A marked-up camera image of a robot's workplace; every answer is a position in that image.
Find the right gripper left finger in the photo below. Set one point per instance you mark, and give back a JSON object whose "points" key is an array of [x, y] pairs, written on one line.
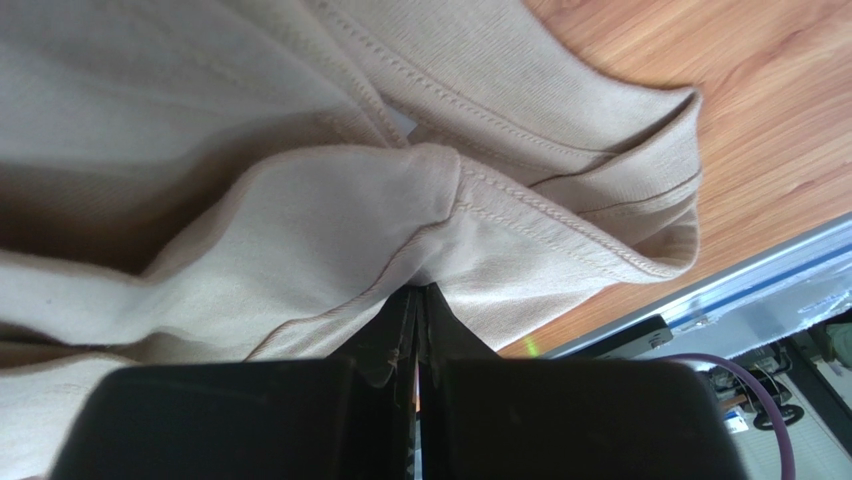
{"points": [[349, 415]]}

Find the beige t shirt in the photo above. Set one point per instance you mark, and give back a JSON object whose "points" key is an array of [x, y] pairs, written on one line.
{"points": [[205, 181]]}

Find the black table edge strip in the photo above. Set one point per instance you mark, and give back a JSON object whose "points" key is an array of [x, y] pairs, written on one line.
{"points": [[630, 342]]}

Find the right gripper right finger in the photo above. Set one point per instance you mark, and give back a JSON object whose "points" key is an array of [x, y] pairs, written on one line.
{"points": [[486, 417]]}

